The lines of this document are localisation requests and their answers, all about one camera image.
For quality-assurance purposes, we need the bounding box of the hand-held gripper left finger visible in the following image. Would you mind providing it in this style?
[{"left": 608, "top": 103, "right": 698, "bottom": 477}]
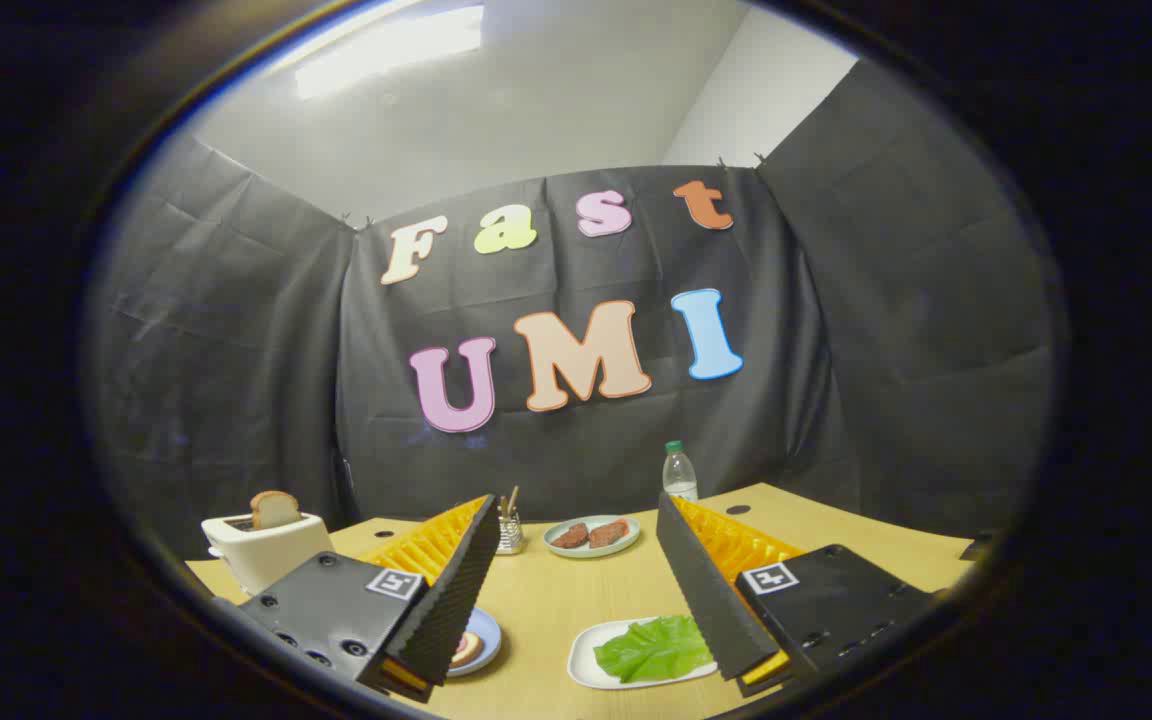
[{"left": 236, "top": 494, "right": 503, "bottom": 704}]

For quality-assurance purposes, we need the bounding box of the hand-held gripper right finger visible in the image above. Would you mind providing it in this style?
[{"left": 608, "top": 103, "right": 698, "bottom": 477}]
[{"left": 656, "top": 492, "right": 939, "bottom": 698}]

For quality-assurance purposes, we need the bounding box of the green lettuce leaf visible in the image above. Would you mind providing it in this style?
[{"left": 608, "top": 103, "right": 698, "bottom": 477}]
[{"left": 593, "top": 615, "right": 717, "bottom": 684}]

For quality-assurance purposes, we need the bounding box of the white bread slice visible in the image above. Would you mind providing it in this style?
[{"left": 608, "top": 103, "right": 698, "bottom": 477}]
[{"left": 250, "top": 490, "right": 302, "bottom": 531}]

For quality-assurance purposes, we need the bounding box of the blue round plate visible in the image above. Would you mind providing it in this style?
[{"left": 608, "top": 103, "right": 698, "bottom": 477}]
[{"left": 446, "top": 607, "right": 503, "bottom": 679}]

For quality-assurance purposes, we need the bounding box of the clear water bottle green cap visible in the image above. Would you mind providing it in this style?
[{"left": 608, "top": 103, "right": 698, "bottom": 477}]
[{"left": 662, "top": 440, "right": 699, "bottom": 503}]

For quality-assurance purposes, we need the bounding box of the pale green plate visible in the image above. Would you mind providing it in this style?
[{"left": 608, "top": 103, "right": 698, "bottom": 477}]
[{"left": 543, "top": 515, "right": 641, "bottom": 559}]

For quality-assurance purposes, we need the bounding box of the white square plate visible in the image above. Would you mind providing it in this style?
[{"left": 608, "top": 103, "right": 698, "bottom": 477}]
[{"left": 568, "top": 617, "right": 720, "bottom": 691}]

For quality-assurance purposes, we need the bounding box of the white toaster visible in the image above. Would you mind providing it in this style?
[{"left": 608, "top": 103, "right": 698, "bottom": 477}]
[{"left": 201, "top": 510, "right": 335, "bottom": 598}]

